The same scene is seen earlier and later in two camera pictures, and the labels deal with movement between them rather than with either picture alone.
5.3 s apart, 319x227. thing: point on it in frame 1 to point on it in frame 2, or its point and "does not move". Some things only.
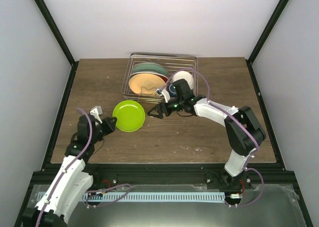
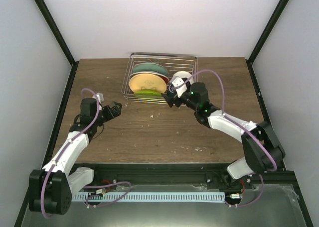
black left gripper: (110, 127) to (117, 112)
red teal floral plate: (165, 78) does not move
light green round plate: (148, 67) does not move
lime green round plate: (130, 115) to (147, 93)
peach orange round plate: (146, 84) does not move
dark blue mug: (172, 90) does not move
